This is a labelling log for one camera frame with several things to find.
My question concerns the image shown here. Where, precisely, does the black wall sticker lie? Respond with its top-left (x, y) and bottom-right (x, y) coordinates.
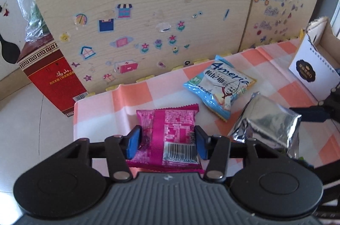
top-left (0, 34), bottom-right (21, 64)

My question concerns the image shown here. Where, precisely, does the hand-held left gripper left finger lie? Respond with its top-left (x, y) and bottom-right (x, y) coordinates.
top-left (57, 125), bottom-right (141, 181)

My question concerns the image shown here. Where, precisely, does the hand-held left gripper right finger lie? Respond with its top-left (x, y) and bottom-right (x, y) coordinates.
top-left (194, 125), bottom-right (283, 181)

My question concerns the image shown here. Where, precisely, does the pink snack packet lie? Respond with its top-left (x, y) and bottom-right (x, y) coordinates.
top-left (125, 103), bottom-right (205, 174)

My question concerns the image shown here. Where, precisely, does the silver foil snack packet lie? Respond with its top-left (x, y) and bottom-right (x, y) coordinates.
top-left (228, 92), bottom-right (303, 159)

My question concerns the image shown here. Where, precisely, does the wooden cabinet with stickers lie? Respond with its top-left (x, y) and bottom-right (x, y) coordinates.
top-left (14, 0), bottom-right (326, 94)

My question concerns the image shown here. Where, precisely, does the light blue snack packet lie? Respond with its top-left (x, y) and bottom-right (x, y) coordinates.
top-left (183, 55), bottom-right (258, 122)

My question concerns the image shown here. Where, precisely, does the orange checkered cloth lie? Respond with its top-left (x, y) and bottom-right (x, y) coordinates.
top-left (73, 38), bottom-right (340, 183)

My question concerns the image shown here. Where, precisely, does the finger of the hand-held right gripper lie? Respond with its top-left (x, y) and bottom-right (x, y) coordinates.
top-left (289, 84), bottom-right (340, 122)

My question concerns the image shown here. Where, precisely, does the crumpled clear plastic wrap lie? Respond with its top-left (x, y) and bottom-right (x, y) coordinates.
top-left (10, 0), bottom-right (51, 42)

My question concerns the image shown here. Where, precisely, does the red cardboard box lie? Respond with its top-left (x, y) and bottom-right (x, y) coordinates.
top-left (16, 35), bottom-right (91, 118)

